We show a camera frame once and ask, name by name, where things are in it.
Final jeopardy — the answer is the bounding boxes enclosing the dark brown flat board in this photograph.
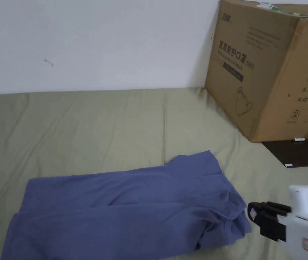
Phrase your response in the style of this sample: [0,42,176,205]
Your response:
[262,139,308,169]

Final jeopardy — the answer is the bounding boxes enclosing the bed with pale green sheet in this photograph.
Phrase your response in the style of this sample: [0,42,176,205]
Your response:
[0,86,308,260]

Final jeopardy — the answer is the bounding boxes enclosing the blue garment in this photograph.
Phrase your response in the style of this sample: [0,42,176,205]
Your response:
[3,150,253,260]

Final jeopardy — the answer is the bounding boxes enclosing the large brown cardboard carton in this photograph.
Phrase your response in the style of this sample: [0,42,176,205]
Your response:
[205,0,308,143]

